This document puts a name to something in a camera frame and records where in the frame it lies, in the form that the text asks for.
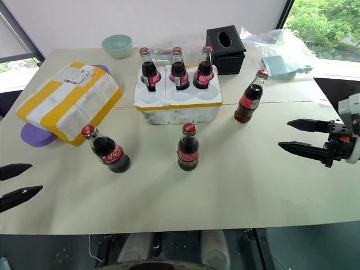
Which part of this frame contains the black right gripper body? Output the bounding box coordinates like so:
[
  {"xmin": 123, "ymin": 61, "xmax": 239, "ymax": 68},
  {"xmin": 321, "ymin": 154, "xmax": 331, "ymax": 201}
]
[{"xmin": 328, "ymin": 119, "xmax": 356, "ymax": 161}]

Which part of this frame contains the white foam bottle crate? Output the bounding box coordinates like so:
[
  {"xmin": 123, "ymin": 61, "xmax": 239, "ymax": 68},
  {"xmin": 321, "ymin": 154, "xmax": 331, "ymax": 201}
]
[{"xmin": 134, "ymin": 64, "xmax": 223, "ymax": 126}]

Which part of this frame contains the black table frame leg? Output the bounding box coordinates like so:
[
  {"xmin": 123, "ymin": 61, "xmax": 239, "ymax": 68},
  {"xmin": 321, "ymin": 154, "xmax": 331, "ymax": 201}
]
[
  {"xmin": 97, "ymin": 233, "xmax": 118, "ymax": 268},
  {"xmin": 243, "ymin": 227, "xmax": 275, "ymax": 270}
]

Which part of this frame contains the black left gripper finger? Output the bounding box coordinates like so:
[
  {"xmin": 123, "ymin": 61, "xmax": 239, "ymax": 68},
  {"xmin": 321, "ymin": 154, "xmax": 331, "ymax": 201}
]
[
  {"xmin": 0, "ymin": 163, "xmax": 33, "ymax": 181},
  {"xmin": 0, "ymin": 184, "xmax": 43, "ymax": 214}
]

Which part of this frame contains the large clear plastic bag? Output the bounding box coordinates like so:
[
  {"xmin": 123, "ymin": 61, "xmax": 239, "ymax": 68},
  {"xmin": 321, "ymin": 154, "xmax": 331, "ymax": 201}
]
[{"xmin": 240, "ymin": 26, "xmax": 318, "ymax": 82}]

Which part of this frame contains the dark window frame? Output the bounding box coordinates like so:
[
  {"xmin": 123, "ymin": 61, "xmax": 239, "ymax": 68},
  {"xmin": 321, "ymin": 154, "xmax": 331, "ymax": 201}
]
[
  {"xmin": 0, "ymin": 5, "xmax": 46, "ymax": 65},
  {"xmin": 275, "ymin": 0, "xmax": 295, "ymax": 30}
]

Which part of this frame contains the white foam lid yellow tape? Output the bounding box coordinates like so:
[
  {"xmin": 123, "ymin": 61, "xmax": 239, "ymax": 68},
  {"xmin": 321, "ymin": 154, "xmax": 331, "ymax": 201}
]
[{"xmin": 15, "ymin": 62, "xmax": 123, "ymax": 147}]

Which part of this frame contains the black leather tissue box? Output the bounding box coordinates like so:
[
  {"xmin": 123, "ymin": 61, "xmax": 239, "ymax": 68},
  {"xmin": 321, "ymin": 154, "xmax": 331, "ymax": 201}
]
[{"xmin": 205, "ymin": 24, "xmax": 248, "ymax": 75}]

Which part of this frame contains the glass cola bottle red cap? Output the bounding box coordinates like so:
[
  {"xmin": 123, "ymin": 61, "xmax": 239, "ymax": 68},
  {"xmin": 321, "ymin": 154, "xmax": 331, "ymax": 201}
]
[
  {"xmin": 169, "ymin": 47, "xmax": 191, "ymax": 91},
  {"xmin": 81, "ymin": 124, "xmax": 131, "ymax": 174},
  {"xmin": 139, "ymin": 47, "xmax": 163, "ymax": 93},
  {"xmin": 234, "ymin": 69, "xmax": 269, "ymax": 124},
  {"xmin": 192, "ymin": 45, "xmax": 217, "ymax": 90},
  {"xmin": 177, "ymin": 123, "xmax": 200, "ymax": 172}
]

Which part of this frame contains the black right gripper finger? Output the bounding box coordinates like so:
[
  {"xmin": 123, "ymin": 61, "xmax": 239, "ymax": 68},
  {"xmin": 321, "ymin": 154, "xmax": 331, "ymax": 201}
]
[
  {"xmin": 278, "ymin": 141, "xmax": 334, "ymax": 169},
  {"xmin": 286, "ymin": 118, "xmax": 330, "ymax": 134}
]

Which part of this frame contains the pale green bowl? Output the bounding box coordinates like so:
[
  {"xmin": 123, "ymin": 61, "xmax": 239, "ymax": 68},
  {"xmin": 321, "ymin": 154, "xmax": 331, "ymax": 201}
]
[{"xmin": 101, "ymin": 34, "xmax": 133, "ymax": 59}]

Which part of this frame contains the small clear plastic bag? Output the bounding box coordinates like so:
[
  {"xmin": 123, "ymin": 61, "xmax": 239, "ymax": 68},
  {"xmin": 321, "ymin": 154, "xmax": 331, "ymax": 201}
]
[{"xmin": 148, "ymin": 33, "xmax": 210, "ymax": 61}]

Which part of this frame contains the purple plastic plate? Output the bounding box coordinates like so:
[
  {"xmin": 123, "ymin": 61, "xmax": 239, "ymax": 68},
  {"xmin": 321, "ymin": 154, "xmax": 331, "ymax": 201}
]
[{"xmin": 20, "ymin": 64, "xmax": 113, "ymax": 149}]

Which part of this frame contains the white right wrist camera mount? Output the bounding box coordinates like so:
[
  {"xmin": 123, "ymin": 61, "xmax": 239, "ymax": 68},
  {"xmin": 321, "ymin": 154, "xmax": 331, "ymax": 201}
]
[{"xmin": 337, "ymin": 94, "xmax": 360, "ymax": 164}]

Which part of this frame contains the thin white cable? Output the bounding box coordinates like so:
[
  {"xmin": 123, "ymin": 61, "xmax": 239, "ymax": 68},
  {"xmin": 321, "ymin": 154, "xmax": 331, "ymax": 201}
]
[{"xmin": 88, "ymin": 235, "xmax": 104, "ymax": 261}]

